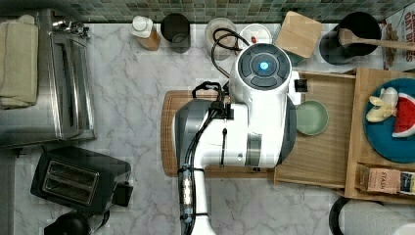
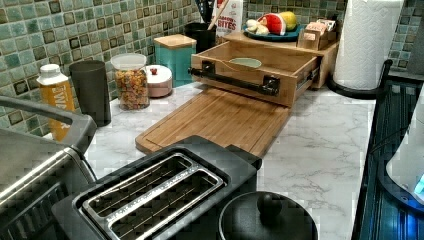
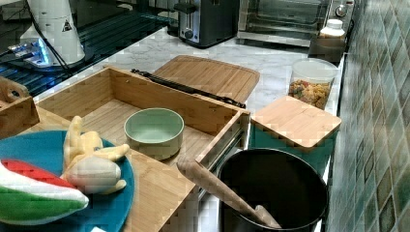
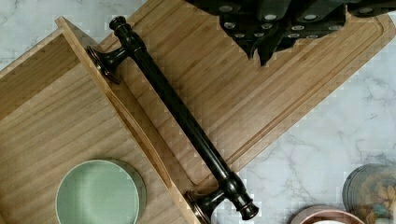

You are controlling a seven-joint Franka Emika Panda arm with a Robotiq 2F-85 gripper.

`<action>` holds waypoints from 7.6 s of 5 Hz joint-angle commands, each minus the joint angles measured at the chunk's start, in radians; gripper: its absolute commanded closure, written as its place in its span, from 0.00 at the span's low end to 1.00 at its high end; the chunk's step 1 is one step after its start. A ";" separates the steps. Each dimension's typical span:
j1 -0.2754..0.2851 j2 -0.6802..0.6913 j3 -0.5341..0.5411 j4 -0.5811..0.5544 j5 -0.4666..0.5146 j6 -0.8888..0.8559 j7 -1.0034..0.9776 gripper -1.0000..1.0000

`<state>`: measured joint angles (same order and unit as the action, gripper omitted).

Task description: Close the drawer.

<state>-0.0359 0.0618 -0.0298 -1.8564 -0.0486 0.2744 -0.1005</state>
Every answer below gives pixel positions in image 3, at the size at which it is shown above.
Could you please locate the bamboo drawer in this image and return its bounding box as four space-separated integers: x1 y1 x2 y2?
37 67 249 166

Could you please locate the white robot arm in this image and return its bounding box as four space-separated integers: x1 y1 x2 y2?
20 0 85 68

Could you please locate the bamboo cutting board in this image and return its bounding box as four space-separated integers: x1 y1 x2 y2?
153 55 260 103

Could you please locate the light green ceramic bowl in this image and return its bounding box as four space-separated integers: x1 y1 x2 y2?
124 107 185 160

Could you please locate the wooden spoon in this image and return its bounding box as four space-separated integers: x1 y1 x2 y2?
177 158 280 229

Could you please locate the teal box with bamboo lid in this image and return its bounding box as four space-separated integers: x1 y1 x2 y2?
249 96 341 176

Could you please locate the silver black toaster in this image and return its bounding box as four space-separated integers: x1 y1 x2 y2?
173 0 240 48

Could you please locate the clear pasta container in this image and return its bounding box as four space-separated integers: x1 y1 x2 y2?
288 58 337 109

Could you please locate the black pot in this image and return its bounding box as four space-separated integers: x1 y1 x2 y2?
219 149 328 232

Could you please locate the stainless toaster oven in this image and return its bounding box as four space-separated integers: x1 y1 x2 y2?
237 0 355 47

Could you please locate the plush banana toy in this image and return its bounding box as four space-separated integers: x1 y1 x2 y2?
61 116 130 194

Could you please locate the dark tray under bottle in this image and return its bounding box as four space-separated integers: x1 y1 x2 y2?
307 37 346 66

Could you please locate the white lidded bottle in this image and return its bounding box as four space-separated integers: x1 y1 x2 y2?
319 19 345 38

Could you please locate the wooden holder at left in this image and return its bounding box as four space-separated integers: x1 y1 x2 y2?
0 76 40 139

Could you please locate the plush watermelon slice toy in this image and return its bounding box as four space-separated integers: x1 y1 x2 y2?
0 159 89 225

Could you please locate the black drawer handle bar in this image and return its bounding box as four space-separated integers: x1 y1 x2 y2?
131 69 246 108

